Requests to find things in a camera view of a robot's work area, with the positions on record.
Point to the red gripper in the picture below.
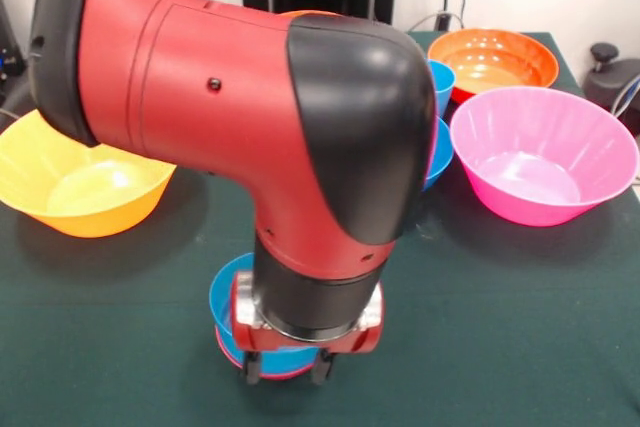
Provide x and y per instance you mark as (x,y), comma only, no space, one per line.
(300,342)

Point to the small red plastic bowl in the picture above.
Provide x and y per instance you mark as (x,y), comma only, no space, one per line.
(225,347)

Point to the small translucent blue bowl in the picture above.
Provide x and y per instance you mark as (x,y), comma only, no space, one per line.
(222,297)

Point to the opaque blue plastic bowl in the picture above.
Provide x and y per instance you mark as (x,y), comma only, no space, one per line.
(439,152)

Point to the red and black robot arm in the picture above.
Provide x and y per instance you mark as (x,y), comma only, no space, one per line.
(225,112)

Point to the dark green tablecloth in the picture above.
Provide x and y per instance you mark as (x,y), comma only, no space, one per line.
(500,347)

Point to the large yellow-orange plastic bowl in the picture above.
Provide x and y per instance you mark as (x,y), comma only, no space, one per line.
(90,192)

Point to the blue plastic cup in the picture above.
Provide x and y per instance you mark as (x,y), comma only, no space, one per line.
(442,84)

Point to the large pink plastic bowl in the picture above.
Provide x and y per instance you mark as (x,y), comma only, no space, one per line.
(540,147)

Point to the orange plastic bowl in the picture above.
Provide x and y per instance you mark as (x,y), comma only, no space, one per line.
(310,12)
(500,62)

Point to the black power adapter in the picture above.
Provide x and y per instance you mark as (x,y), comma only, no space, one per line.
(442,21)

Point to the black equipment box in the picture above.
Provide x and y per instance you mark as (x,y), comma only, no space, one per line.
(7,57)

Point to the black round equipment with knob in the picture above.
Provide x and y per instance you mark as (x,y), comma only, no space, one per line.
(607,82)

